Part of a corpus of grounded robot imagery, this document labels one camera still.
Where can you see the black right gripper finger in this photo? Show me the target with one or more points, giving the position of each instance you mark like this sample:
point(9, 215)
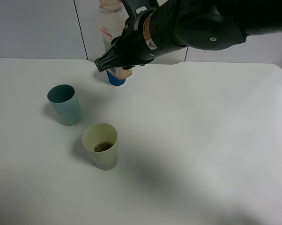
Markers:
point(138, 10)

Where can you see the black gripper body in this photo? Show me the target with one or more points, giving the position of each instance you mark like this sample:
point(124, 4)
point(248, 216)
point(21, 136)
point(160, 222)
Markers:
point(131, 47)

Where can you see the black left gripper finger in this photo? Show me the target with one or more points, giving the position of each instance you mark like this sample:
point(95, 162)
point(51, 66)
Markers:
point(112, 58)

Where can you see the clear plastic drink bottle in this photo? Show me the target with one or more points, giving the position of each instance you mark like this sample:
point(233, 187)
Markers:
point(111, 23)

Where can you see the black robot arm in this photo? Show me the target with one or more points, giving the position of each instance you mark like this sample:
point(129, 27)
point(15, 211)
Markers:
point(154, 30)

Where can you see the blue sleeved paper cup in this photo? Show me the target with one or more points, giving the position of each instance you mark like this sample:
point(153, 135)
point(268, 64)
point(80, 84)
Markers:
point(113, 81)

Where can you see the teal plastic cup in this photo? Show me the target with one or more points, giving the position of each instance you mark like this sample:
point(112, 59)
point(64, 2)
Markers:
point(65, 103)

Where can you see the pale green plastic cup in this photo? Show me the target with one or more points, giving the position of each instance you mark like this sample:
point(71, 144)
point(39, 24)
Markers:
point(101, 141)

